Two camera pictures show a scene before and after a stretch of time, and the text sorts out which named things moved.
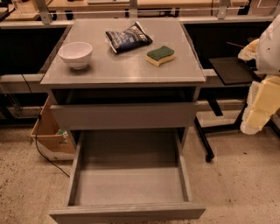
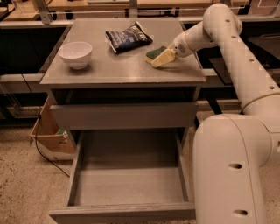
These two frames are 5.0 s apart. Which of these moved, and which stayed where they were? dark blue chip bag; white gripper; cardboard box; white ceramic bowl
Moved: white gripper
Stayed: white ceramic bowl; dark blue chip bag; cardboard box
